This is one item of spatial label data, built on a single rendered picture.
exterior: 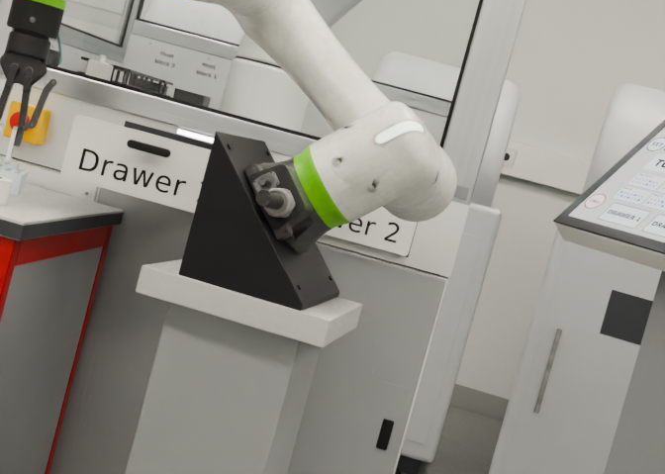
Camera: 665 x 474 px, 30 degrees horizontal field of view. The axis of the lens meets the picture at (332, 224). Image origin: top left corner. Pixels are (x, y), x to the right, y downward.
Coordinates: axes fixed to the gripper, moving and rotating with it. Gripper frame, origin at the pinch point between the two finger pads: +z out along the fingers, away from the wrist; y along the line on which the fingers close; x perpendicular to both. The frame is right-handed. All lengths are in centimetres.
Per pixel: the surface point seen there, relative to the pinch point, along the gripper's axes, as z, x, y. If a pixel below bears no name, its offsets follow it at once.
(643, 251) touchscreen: -12, 39, -107
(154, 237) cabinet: 11.6, -14.1, -31.2
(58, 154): 0.8, -19.8, -9.0
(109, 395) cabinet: 44, -14, -30
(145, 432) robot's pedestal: 32, 55, -34
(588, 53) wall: -81, -287, -204
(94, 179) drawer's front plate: 0.9, 17.3, -17.4
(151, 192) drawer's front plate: 0.5, 19.8, -27.3
